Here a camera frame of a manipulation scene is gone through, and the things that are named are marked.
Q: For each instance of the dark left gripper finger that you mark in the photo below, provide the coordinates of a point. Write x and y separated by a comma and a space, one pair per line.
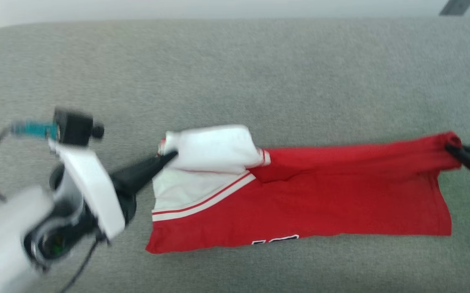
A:
145, 165
145, 179

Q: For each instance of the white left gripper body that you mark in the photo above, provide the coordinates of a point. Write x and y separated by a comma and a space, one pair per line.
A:
92, 183

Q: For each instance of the red and white jersey garment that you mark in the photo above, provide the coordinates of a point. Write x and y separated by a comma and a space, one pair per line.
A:
341, 195

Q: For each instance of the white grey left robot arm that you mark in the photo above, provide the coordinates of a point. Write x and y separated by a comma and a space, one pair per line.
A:
3, 236

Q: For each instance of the grey metal pole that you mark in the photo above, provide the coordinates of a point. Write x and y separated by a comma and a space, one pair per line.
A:
457, 7

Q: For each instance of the grey fabric sofa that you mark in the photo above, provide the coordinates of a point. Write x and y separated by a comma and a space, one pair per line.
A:
259, 73

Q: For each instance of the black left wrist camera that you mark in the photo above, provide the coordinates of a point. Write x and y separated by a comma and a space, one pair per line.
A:
74, 127

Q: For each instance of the teal left camera connector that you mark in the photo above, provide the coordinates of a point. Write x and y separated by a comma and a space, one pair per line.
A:
35, 129

